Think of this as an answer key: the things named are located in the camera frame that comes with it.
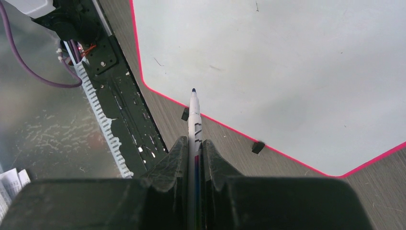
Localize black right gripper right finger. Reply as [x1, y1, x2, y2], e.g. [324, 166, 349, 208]
[203, 140, 372, 230]

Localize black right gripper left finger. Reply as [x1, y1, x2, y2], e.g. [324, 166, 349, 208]
[0, 136, 188, 230]

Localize white marker pen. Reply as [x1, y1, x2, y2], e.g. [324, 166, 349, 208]
[187, 88, 203, 230]

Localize pink-framed whiteboard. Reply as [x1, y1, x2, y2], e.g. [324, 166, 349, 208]
[130, 0, 406, 177]

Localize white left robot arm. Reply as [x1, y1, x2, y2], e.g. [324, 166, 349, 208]
[5, 0, 56, 19]

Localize black whiteboard stand clip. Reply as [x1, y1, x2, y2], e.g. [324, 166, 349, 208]
[251, 141, 265, 154]
[181, 107, 189, 121]

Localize white paper sheets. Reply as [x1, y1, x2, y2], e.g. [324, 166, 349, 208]
[0, 168, 31, 222]

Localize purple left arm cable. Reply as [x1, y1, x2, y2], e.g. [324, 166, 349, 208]
[0, 0, 84, 89]

